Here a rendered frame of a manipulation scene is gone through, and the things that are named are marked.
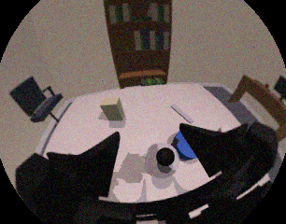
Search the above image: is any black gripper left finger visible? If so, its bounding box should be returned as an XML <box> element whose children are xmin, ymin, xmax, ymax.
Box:
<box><xmin>46</xmin><ymin>131</ymin><xmax>121</xmax><ymax>198</ymax></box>

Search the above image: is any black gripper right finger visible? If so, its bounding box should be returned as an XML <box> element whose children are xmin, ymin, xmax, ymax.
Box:
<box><xmin>179</xmin><ymin>122</ymin><xmax>249</xmax><ymax>178</ymax></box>

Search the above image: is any dark blue short cylinder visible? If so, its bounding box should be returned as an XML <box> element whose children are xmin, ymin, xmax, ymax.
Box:
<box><xmin>172</xmin><ymin>131</ymin><xmax>196</xmax><ymax>161</ymax></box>

